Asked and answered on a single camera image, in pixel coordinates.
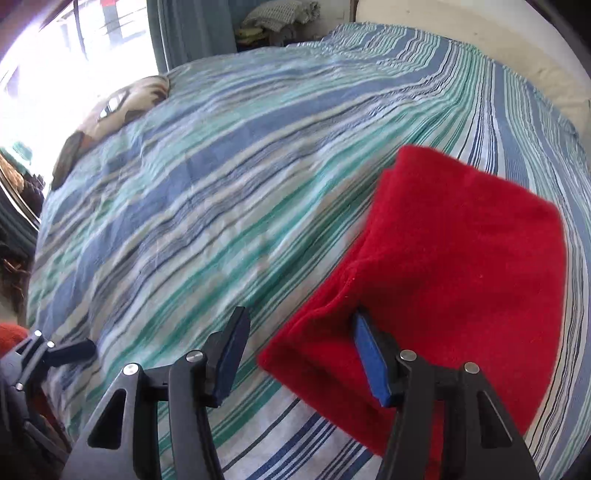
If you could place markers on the window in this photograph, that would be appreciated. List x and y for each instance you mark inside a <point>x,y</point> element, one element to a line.
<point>69,55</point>

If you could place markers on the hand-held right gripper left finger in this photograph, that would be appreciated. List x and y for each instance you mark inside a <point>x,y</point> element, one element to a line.
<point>228,350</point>

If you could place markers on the orange fuzzy cloth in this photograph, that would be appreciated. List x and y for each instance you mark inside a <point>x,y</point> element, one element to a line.
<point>11,341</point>

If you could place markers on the brown patterned pillow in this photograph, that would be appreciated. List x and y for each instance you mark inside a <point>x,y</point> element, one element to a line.
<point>115,110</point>

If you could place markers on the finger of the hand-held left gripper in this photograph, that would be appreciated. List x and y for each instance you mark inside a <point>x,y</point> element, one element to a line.
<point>74,350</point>

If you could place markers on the striped bed sheet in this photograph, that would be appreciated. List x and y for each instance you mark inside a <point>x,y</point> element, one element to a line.
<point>207,184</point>

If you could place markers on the blue curtain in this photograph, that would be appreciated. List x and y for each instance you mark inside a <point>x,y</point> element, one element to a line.
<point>184,32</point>

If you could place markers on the red sweater with white print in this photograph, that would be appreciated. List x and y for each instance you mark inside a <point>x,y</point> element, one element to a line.
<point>461,254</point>

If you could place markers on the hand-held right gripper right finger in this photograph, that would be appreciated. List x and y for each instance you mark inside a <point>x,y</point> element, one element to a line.
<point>369,360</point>

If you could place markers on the yellow-green cloth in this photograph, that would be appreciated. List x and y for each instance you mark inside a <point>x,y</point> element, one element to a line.
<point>249,34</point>

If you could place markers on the folded checkered blanket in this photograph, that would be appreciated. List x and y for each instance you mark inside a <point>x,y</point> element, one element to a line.
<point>281,11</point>

